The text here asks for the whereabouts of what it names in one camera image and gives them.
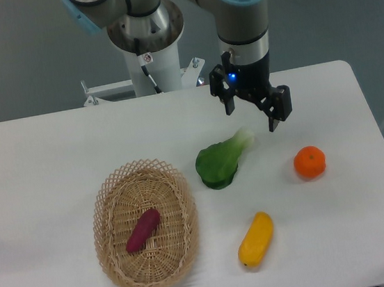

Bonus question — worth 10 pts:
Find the yellow mango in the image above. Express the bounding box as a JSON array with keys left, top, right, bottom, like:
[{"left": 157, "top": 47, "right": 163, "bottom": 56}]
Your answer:
[{"left": 238, "top": 211, "right": 274, "bottom": 268}]

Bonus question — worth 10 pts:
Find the orange mandarin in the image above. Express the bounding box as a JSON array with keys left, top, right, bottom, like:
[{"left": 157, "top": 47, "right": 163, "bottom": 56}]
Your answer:
[{"left": 293, "top": 146, "right": 326, "bottom": 179}]

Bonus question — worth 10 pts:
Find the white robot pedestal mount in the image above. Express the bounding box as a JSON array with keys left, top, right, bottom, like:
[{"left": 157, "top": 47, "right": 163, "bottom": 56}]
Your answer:
[{"left": 81, "top": 42, "right": 206, "bottom": 107}]

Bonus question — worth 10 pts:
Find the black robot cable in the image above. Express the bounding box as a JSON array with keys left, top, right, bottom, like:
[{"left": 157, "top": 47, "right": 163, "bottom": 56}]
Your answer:
[{"left": 133, "top": 35, "right": 164, "bottom": 97}]

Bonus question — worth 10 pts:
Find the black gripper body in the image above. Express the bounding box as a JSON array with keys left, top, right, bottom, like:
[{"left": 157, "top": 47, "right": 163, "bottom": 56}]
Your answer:
[{"left": 221, "top": 51, "right": 272, "bottom": 102}]

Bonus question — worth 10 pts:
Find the woven wicker oval basket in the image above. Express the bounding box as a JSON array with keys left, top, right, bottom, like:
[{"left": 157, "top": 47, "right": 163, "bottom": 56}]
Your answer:
[{"left": 93, "top": 159, "right": 199, "bottom": 287}]

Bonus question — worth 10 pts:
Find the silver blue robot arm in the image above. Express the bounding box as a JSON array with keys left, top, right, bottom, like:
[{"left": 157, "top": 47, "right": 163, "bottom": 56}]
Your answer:
[{"left": 61, "top": 0, "right": 292, "bottom": 130}]

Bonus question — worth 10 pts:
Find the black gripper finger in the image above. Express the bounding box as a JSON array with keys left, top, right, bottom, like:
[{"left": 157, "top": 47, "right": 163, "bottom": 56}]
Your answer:
[
  {"left": 256, "top": 85, "right": 292, "bottom": 132},
  {"left": 209, "top": 64, "right": 235, "bottom": 115}
]

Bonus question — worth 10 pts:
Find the green bok choy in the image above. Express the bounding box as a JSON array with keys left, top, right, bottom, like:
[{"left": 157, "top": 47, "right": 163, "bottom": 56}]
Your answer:
[{"left": 195, "top": 127, "right": 255, "bottom": 190}]

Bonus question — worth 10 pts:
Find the purple sweet potato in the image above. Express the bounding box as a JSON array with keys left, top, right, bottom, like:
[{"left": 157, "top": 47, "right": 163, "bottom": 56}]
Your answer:
[{"left": 126, "top": 208, "right": 161, "bottom": 254}]

